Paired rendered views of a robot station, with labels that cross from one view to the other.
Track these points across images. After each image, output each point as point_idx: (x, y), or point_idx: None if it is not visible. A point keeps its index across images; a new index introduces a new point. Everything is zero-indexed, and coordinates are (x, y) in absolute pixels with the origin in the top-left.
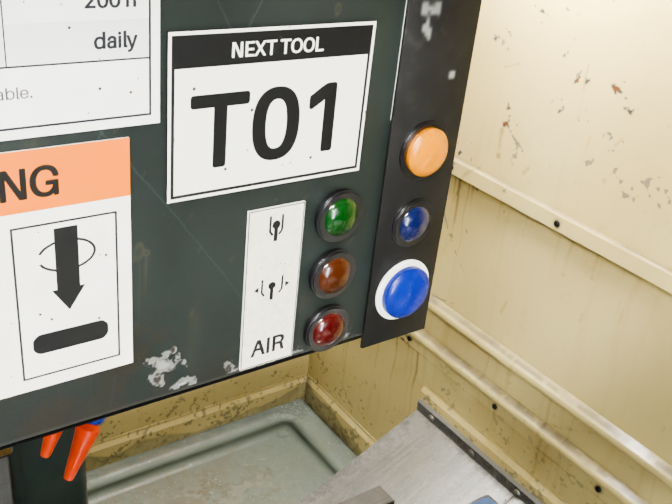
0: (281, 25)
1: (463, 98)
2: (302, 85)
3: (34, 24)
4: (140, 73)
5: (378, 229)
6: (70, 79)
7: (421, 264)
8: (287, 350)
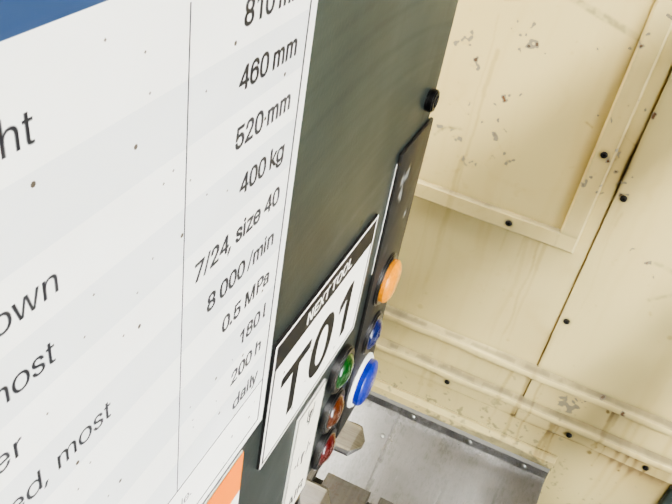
0: (332, 270)
1: (406, 223)
2: (338, 302)
3: (198, 436)
4: (256, 396)
5: (356, 355)
6: (215, 451)
7: (371, 354)
8: (303, 484)
